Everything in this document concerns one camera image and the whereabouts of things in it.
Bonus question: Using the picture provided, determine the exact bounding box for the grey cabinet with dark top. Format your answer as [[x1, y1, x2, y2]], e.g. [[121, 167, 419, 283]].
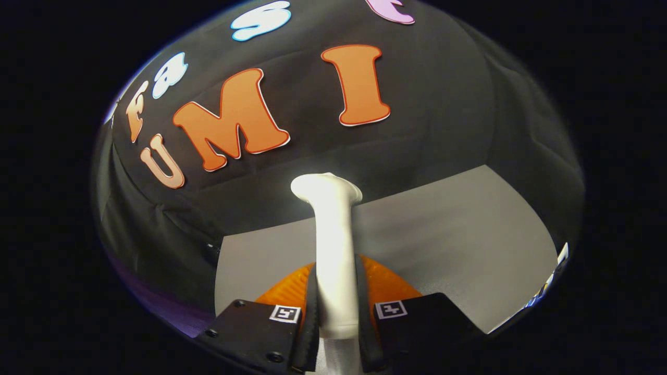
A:
[[215, 165, 559, 334]]

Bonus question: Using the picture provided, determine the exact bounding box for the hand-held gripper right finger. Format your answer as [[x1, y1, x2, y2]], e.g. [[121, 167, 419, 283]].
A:
[[354, 254, 488, 373]]

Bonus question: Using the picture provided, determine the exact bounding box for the white desk with clutter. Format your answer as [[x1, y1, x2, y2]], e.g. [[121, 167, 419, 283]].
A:
[[524, 242, 570, 309]]

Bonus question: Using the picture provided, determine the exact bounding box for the white garment steamer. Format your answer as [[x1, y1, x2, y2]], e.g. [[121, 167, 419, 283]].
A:
[[290, 173, 363, 375]]

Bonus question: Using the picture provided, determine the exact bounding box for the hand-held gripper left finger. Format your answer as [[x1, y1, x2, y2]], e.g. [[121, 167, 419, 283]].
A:
[[194, 254, 321, 375]]

